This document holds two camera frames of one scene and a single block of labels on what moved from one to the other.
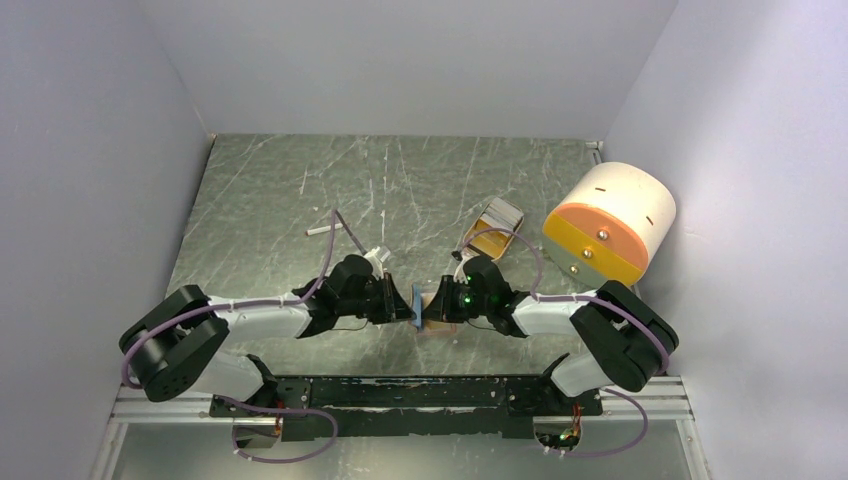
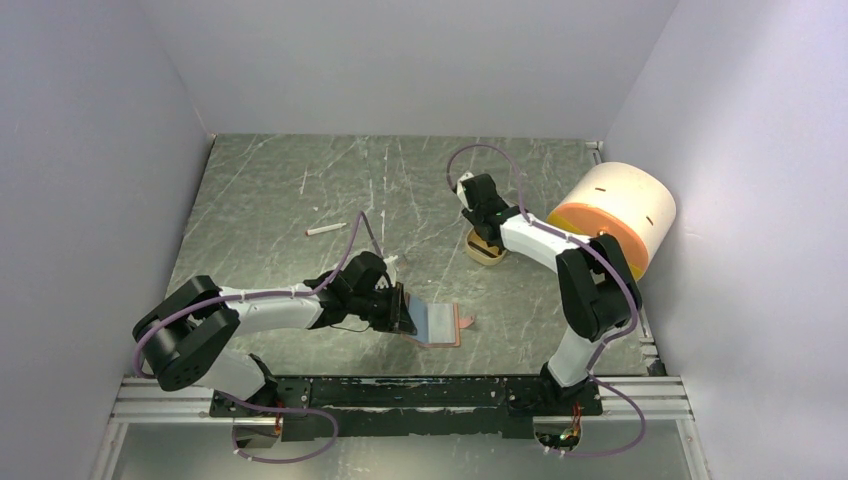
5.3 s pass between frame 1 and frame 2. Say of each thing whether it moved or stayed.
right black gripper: moved
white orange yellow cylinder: stayed
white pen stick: stayed
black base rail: stayed
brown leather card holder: moved
